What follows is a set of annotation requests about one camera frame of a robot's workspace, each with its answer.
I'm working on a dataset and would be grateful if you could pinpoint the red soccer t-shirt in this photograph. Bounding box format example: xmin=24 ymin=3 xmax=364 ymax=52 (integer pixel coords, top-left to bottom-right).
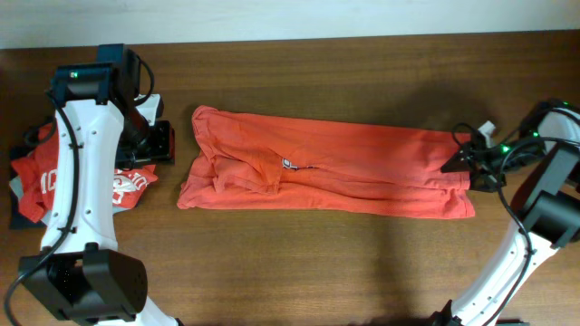
xmin=177 ymin=106 xmax=475 ymax=219

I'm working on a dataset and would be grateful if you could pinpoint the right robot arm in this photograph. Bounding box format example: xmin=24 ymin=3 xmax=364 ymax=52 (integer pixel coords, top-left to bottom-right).
xmin=427 ymin=99 xmax=579 ymax=326

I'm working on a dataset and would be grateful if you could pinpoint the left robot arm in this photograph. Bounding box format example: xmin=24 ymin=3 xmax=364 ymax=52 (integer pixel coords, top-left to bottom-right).
xmin=16 ymin=43 xmax=177 ymax=325

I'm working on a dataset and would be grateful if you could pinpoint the folded red McKinney t-shirt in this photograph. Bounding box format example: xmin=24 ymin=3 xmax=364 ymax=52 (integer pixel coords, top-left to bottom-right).
xmin=33 ymin=124 xmax=158 ymax=225

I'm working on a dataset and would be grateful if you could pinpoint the folded light grey garment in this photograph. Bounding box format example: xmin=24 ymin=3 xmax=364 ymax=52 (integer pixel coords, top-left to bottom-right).
xmin=9 ymin=177 xmax=24 ymax=201

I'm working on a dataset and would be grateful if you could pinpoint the folded navy garment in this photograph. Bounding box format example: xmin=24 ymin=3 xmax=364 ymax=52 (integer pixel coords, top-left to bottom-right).
xmin=8 ymin=144 xmax=52 ymax=229

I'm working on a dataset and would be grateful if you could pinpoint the right black camera cable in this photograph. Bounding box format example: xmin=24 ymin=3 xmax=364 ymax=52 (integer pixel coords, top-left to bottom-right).
xmin=451 ymin=101 xmax=580 ymax=326

